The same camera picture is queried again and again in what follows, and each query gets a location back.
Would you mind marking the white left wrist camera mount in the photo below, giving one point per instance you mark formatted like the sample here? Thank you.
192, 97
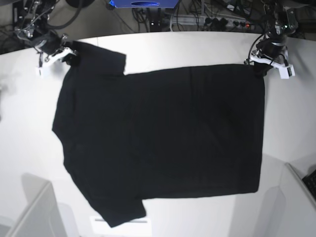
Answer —
285, 69

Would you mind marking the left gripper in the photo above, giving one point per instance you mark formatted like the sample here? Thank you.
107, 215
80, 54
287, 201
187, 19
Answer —
268, 48

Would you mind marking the blue box with oval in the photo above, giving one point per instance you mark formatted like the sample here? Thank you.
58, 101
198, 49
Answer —
144, 3

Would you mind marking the white power strip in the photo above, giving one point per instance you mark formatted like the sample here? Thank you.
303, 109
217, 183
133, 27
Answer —
193, 20

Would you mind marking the black keyboard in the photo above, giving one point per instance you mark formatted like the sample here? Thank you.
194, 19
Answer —
310, 183

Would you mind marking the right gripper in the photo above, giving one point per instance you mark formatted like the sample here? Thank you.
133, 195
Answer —
49, 42

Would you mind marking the white right partition panel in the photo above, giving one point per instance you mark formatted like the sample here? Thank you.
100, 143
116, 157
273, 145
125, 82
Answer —
288, 210

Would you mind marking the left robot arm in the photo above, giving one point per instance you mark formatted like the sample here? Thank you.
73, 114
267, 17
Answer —
281, 21

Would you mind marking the white partition panel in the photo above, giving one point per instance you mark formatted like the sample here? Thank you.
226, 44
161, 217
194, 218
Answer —
41, 217
288, 210

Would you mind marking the white left partition panel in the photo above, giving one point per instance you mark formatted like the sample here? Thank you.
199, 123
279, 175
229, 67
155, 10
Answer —
41, 217

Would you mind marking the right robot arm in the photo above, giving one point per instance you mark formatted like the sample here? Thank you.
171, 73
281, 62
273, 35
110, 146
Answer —
36, 18

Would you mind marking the black T-shirt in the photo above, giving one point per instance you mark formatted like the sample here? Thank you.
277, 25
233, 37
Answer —
188, 132

